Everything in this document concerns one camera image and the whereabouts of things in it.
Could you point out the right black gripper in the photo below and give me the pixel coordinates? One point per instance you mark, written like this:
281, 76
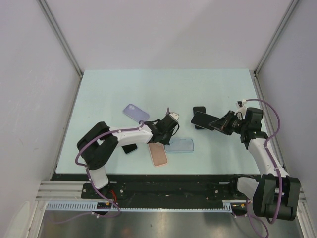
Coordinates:
223, 124

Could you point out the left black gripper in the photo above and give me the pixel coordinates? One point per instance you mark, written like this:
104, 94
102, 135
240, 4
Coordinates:
167, 141

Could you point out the blue phone case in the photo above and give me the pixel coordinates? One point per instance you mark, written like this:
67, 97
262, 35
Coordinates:
180, 145

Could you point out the black phone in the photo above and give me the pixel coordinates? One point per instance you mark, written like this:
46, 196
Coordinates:
129, 148
199, 109
202, 120

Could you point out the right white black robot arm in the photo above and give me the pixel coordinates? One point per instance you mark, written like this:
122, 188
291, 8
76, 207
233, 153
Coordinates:
276, 194

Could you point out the pink phone case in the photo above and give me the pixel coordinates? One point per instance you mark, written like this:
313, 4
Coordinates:
158, 154

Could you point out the purple phone case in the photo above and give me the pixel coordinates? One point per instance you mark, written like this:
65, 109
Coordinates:
136, 113

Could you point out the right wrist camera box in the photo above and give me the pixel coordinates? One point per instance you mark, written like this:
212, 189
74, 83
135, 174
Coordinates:
241, 108

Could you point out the right aluminium frame post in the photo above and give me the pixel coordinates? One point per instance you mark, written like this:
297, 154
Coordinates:
293, 5

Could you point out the aluminium frame post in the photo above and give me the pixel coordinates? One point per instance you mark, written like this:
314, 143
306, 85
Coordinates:
52, 21
293, 5

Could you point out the white slotted cable duct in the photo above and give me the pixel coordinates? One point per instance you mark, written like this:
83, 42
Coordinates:
93, 206

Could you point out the aluminium cross rail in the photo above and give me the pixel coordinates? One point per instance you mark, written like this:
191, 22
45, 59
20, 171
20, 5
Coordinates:
62, 191

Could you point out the left aluminium frame post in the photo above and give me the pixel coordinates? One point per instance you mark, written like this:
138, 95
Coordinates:
52, 21

